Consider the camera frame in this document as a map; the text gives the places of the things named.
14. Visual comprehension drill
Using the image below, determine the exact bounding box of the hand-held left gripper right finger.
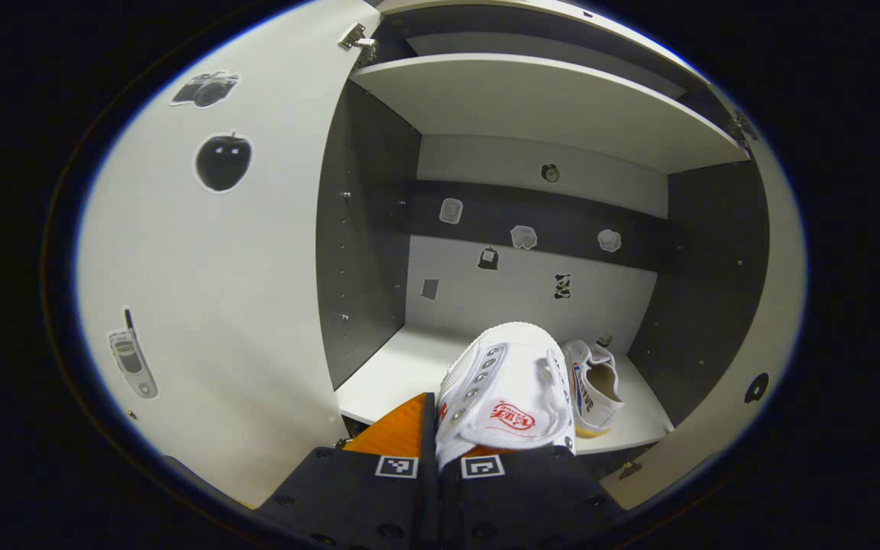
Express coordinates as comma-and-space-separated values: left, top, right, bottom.
440, 447, 624, 547

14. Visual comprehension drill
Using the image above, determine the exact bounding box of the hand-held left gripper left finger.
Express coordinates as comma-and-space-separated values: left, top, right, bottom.
257, 392, 439, 547

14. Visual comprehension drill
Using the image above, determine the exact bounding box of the white canvas shoe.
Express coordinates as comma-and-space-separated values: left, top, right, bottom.
562, 339, 626, 438
435, 321, 578, 471

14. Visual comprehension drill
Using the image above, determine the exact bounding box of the cabinet door with camera sticker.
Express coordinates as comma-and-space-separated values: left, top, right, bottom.
76, 0, 381, 509

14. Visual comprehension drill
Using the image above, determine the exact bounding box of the white shoe cabinet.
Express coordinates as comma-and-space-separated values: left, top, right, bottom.
316, 0, 771, 459

